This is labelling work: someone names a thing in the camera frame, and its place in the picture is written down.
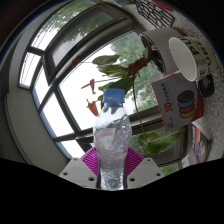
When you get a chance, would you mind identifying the dark-framed window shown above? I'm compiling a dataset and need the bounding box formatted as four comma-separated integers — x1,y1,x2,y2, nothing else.
18,0,188,168

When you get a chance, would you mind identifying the clear blue-capped water bottle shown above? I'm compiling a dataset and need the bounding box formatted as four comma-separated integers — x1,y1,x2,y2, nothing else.
92,88,133,191

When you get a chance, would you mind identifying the potted red-flowered plant, white pot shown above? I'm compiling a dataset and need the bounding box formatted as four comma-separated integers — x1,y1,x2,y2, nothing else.
71,27,186,156

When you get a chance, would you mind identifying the flat round red coaster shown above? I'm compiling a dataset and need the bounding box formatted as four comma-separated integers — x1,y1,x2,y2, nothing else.
152,0,174,12

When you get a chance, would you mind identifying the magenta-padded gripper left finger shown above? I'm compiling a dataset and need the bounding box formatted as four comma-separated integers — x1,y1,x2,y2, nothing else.
59,147,101,190

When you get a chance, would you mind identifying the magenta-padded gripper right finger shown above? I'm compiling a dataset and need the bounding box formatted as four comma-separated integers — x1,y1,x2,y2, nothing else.
125,147,165,190

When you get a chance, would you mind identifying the white mug with black lettering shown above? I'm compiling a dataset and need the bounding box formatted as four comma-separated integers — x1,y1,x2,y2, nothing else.
168,35,219,98

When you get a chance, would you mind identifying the white and red filament box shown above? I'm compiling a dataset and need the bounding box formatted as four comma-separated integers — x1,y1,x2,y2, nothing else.
149,70,204,133

